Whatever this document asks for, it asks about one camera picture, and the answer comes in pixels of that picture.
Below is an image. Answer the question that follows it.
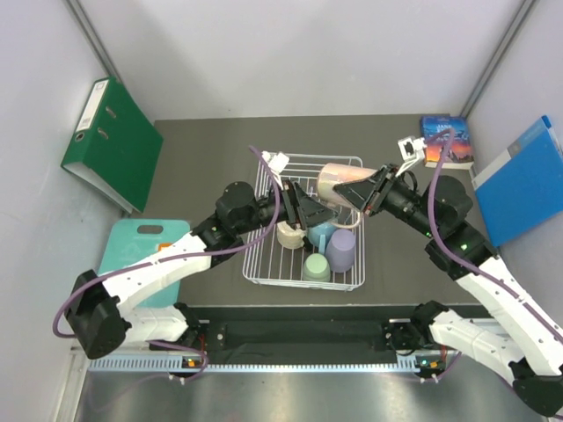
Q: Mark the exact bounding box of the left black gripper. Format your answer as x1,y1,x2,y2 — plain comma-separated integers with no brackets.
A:
235,178,339,235

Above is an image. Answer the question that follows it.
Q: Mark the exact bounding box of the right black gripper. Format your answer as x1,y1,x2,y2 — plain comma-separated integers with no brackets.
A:
334,162,440,238

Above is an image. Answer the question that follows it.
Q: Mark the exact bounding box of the cream ceramic mug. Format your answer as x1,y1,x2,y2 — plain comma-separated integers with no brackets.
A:
276,222,306,250

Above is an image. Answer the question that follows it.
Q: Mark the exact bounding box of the clear pink glass mug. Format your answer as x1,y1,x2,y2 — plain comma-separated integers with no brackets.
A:
316,162,375,230

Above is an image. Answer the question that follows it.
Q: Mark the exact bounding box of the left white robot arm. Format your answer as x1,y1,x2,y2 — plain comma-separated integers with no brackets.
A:
63,179,336,360

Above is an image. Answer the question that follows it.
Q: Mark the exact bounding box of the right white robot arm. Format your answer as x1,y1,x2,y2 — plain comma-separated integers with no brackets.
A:
333,164,562,418

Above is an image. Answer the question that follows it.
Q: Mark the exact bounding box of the light blue mug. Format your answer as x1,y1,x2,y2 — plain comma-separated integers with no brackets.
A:
307,222,337,255

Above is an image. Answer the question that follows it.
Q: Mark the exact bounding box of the purple cup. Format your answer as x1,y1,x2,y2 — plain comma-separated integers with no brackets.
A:
325,229,356,273

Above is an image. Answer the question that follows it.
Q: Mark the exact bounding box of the green cup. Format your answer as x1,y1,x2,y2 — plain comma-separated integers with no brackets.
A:
303,253,331,282

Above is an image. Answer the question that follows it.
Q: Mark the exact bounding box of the Jane Eyre paperback book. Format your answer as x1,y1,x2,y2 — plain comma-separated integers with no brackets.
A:
420,115,474,170

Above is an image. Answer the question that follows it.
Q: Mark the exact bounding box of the blue plastic folder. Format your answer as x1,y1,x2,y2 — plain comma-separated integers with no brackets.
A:
472,115,562,247

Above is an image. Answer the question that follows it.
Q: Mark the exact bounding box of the teal cutting board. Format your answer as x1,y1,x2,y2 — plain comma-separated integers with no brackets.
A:
96,218,191,314

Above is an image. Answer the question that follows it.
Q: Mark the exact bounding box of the green lever arch binder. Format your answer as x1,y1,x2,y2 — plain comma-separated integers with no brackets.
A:
61,77,163,214

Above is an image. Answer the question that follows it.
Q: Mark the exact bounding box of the white wire dish rack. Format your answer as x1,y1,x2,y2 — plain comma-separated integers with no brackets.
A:
242,154,365,292

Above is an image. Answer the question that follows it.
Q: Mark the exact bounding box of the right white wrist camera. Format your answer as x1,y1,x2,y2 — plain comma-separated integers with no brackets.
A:
396,136,427,177

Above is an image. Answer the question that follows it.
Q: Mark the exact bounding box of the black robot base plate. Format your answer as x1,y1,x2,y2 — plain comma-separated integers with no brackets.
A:
149,305,498,357

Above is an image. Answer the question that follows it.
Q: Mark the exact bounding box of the grey slotted cable duct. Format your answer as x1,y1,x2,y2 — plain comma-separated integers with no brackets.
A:
88,354,444,373

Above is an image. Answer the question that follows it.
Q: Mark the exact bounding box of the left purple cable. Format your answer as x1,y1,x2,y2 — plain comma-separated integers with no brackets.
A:
52,145,282,388

